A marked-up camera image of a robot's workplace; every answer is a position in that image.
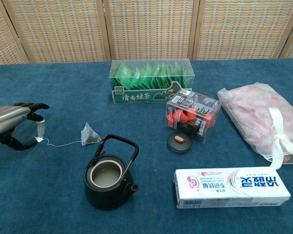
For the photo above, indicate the black teapot lid orange knob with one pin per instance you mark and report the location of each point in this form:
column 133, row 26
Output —
column 178, row 146

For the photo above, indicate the clear box of red capsules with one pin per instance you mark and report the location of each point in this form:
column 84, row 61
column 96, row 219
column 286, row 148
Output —
column 197, row 114

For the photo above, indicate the pink translucent plastic bag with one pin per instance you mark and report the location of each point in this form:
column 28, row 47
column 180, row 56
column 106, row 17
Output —
column 246, row 112

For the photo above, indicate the woven wooden folding screen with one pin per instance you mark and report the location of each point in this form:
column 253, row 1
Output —
column 149, row 29

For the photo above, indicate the blue table cloth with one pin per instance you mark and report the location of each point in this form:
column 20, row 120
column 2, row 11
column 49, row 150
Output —
column 51, row 190

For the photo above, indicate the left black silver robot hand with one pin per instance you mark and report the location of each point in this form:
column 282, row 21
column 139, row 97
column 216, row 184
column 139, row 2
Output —
column 7, row 117

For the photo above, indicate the green tea bag box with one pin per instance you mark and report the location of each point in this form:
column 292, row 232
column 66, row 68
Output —
column 136, row 97

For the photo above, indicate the black cast iron teapot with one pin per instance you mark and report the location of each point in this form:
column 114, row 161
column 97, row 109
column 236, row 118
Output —
column 107, row 197

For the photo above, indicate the white toothpaste box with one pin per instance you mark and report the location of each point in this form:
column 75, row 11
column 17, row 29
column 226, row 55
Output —
column 234, row 190

